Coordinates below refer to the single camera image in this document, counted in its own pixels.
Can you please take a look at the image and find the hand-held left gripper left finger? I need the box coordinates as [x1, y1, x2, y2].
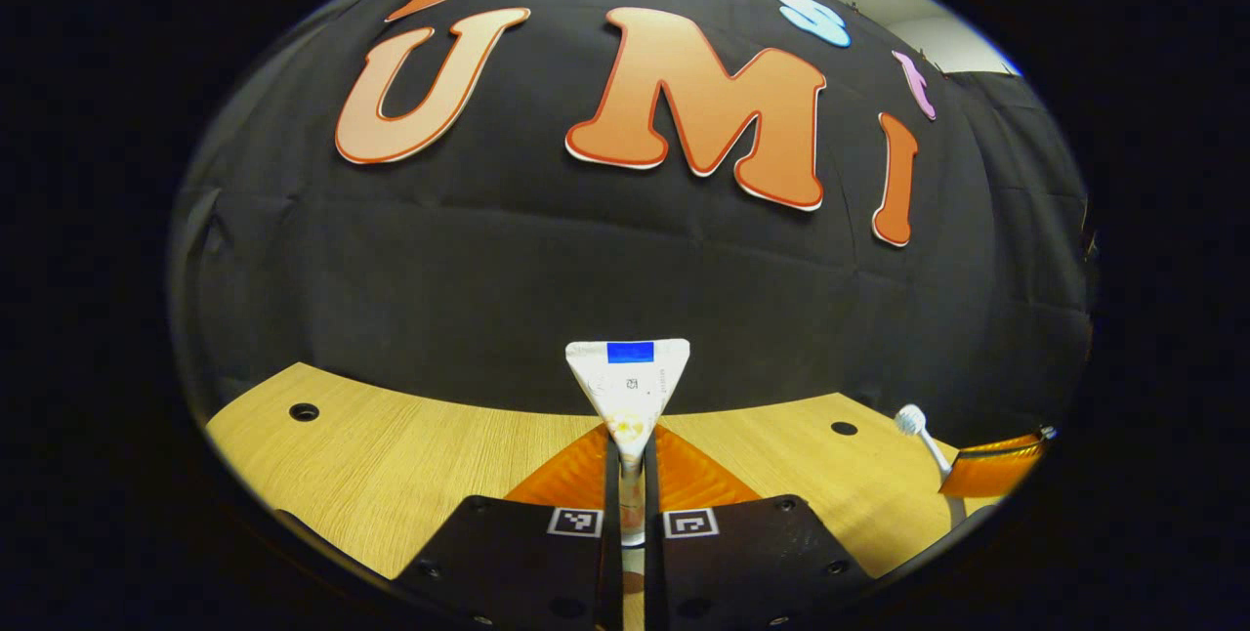
[391, 424, 623, 631]

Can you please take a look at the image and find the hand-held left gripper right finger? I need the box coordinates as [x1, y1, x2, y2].
[645, 424, 875, 631]

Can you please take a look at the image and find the white toothbrush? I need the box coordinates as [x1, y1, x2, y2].
[895, 403, 953, 478]

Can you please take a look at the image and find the white toothpaste tube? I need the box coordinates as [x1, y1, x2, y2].
[565, 338, 691, 546]

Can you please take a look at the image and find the light wooden desktop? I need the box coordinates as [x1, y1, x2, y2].
[205, 362, 1017, 631]

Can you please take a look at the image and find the black backdrop cloth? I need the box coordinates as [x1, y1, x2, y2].
[168, 0, 1095, 437]

